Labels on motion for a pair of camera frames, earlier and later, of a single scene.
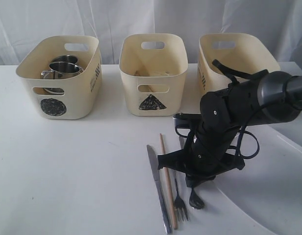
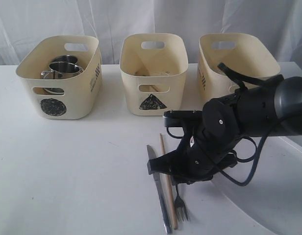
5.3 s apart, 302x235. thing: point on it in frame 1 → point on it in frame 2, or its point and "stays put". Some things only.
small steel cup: [61, 70] stays put
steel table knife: [153, 160] stays put
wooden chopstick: [137, 73] → [154, 86]
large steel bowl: [53, 91] stays put
